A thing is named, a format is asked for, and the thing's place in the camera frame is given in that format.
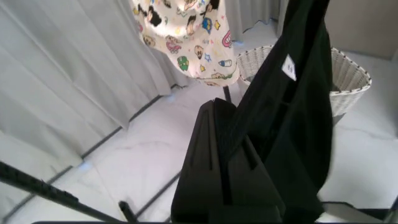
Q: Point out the black garment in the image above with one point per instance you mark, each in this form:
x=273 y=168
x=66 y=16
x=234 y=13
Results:
x=295 y=124

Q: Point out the white curtain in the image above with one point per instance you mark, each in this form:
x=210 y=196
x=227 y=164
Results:
x=62 y=62

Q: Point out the cream printed garment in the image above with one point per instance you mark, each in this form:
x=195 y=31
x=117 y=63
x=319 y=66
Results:
x=192 y=46

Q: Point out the black clothes rack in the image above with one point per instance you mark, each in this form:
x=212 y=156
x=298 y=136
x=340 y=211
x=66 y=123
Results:
x=46 y=189

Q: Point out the white laundry basket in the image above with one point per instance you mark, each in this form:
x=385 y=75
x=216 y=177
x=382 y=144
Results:
x=348 y=81

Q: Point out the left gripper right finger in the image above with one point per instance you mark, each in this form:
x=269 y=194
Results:
x=255 y=193

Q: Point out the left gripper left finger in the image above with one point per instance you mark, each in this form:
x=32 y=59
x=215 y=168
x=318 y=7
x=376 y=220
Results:
x=199 y=186

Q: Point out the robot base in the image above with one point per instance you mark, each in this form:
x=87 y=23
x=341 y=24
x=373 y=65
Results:
x=351 y=213

